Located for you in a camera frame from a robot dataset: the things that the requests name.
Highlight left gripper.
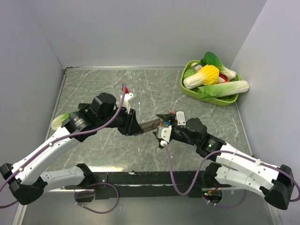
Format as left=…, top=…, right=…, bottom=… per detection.
left=98, top=104, right=143, bottom=135

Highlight beige white remote control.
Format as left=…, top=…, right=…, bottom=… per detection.
left=139, top=118, right=161, bottom=133

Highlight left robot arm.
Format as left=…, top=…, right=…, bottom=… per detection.
left=0, top=92, right=143, bottom=205

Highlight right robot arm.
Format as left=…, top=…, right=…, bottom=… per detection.
left=154, top=111, right=295, bottom=210

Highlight white remote with display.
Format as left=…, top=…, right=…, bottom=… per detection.
left=176, top=111, right=186, bottom=127

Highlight black slim remote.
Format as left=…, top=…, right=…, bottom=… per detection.
left=78, top=103, right=90, bottom=110

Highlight battery pile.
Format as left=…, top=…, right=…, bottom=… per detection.
left=160, top=120, right=171, bottom=126

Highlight green plastic basket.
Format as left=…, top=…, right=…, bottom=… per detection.
left=180, top=60, right=239, bottom=106

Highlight long green white cabbage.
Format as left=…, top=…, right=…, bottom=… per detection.
left=197, top=80, right=249, bottom=99

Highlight small green cabbage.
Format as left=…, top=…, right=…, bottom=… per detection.
left=183, top=68, right=196, bottom=80

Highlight yellow napa cabbage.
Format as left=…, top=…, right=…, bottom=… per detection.
left=183, top=65, right=219, bottom=90

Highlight red pepper toy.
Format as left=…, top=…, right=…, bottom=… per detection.
left=217, top=73, right=230, bottom=83

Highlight bok choy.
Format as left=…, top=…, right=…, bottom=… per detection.
left=200, top=52, right=237, bottom=80

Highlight green romaine lettuce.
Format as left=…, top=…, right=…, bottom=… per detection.
left=51, top=112, right=71, bottom=131

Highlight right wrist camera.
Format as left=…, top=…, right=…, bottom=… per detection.
left=153, top=126, right=172, bottom=149

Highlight black base frame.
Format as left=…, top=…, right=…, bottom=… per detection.
left=64, top=171, right=230, bottom=200

